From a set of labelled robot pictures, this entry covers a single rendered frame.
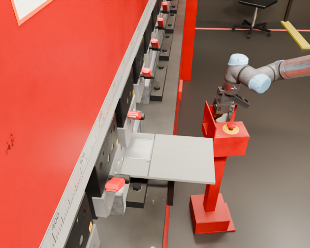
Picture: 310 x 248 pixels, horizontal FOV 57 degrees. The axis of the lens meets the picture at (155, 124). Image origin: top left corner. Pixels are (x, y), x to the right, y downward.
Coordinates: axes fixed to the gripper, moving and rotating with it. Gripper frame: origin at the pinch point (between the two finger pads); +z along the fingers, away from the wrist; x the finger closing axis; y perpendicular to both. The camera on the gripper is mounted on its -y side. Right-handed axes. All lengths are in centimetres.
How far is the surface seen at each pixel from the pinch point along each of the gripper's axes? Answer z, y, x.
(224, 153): 5.2, 3.0, 15.1
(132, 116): -46, 47, 56
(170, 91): -12.0, 27.1, -8.9
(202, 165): -25, 26, 50
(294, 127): 65, -101, -78
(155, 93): -14.4, 34.6, -2.8
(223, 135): -4.3, 5.1, 13.4
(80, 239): -44, 55, 82
